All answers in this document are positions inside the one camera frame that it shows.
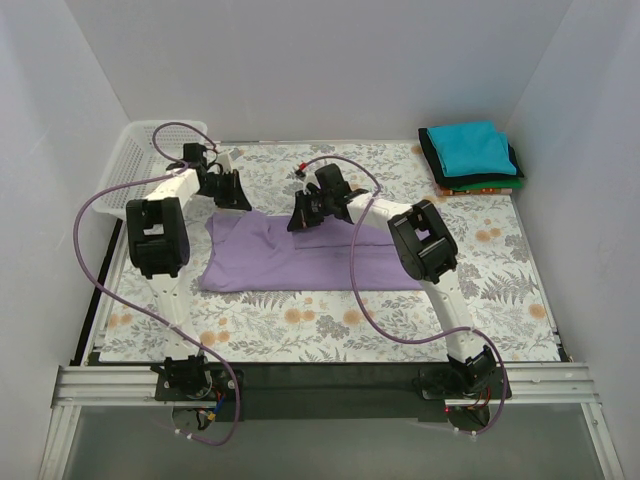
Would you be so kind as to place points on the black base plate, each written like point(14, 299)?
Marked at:
point(332, 391)

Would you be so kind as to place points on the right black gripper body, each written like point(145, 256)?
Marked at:
point(311, 206)

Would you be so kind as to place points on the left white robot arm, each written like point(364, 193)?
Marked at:
point(159, 247)

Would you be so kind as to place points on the floral table cloth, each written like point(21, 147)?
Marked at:
point(497, 273)

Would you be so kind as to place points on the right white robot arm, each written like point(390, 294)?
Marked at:
point(427, 252)

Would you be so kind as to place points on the teal folded t shirt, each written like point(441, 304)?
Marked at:
point(475, 148)

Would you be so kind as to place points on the white plastic basket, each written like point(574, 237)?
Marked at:
point(143, 150)

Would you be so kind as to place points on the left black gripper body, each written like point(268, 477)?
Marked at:
point(228, 185)

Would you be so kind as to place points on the black folded t shirt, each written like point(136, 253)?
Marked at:
point(432, 159)

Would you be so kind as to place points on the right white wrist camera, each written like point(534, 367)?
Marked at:
point(307, 180)

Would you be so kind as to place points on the purple t shirt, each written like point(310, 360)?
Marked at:
point(256, 252)

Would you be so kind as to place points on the green folded t shirt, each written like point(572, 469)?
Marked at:
point(491, 187)

